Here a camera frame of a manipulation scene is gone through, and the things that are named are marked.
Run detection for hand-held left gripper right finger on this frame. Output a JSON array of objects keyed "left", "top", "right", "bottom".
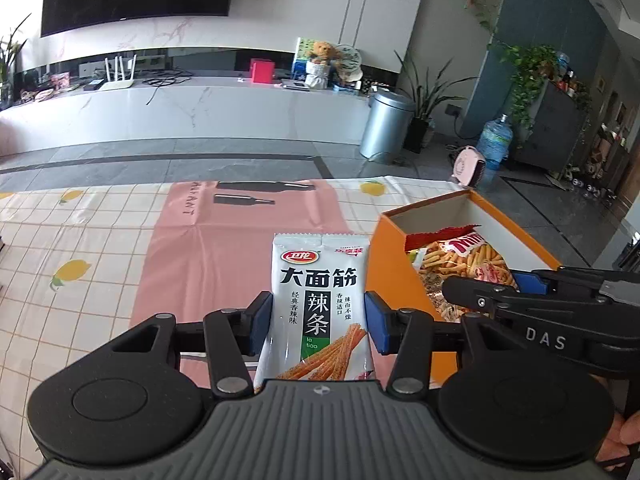
[{"left": 363, "top": 290, "right": 506, "bottom": 394}]

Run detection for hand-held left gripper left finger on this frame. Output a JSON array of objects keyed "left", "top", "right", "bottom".
[{"left": 107, "top": 291, "right": 274, "bottom": 400}]

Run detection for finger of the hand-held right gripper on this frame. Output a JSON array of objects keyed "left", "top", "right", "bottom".
[
  {"left": 442, "top": 275, "right": 532, "bottom": 322},
  {"left": 510, "top": 267, "right": 609, "bottom": 297}
]

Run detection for red fries snack packet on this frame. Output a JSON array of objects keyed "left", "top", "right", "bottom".
[{"left": 404, "top": 224, "right": 522, "bottom": 324}]

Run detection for orange cardboard box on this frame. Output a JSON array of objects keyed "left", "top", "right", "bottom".
[{"left": 372, "top": 188, "right": 564, "bottom": 392}]

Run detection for white spicy strip packet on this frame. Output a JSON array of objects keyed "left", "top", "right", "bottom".
[{"left": 254, "top": 232, "right": 377, "bottom": 395}]

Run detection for person's right hand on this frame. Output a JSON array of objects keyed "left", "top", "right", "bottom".
[{"left": 596, "top": 376, "right": 640, "bottom": 472}]

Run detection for pink space heater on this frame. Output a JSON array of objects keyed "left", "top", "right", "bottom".
[{"left": 449, "top": 144, "right": 486, "bottom": 191}]

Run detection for blue water bottle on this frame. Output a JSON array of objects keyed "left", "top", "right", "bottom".
[{"left": 475, "top": 113, "right": 515, "bottom": 184}]

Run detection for cluttered shelf rack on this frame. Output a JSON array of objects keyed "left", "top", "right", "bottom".
[{"left": 575, "top": 104, "right": 637, "bottom": 202}]

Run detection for dark cabinet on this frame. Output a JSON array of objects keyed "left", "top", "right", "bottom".
[{"left": 514, "top": 80, "right": 591, "bottom": 174}]

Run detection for pink checked tablecloth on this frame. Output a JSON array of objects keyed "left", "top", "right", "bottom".
[{"left": 0, "top": 175, "right": 473, "bottom": 480}]

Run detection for silver trash can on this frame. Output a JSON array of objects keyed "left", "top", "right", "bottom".
[{"left": 359, "top": 88, "right": 417, "bottom": 164}]

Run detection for potted long-leaf plant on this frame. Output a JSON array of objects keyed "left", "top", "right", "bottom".
[{"left": 392, "top": 50, "right": 479, "bottom": 154}]

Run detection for potted pothos plant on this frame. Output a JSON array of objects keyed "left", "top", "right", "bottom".
[{"left": 487, "top": 41, "right": 564, "bottom": 137}]

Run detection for white marble console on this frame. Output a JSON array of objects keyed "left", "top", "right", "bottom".
[{"left": 0, "top": 47, "right": 382, "bottom": 157}]

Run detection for red square box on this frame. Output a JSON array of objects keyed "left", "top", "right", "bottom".
[{"left": 250, "top": 58, "right": 276, "bottom": 84}]

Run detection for round paper fan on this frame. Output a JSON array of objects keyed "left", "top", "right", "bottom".
[{"left": 332, "top": 44, "right": 364, "bottom": 84}]

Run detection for teddy bear bouquet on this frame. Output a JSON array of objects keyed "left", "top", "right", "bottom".
[{"left": 304, "top": 40, "right": 336, "bottom": 91}]

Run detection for green picture card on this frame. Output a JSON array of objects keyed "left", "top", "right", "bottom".
[{"left": 294, "top": 36, "right": 316, "bottom": 79}]

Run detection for white router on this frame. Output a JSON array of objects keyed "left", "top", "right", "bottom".
[{"left": 98, "top": 54, "right": 137, "bottom": 92}]

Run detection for plant in glass vase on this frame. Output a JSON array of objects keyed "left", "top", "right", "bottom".
[{"left": 0, "top": 12, "right": 32, "bottom": 107}]

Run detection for black cable bundle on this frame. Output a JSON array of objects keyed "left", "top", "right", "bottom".
[{"left": 142, "top": 72, "right": 194, "bottom": 87}]

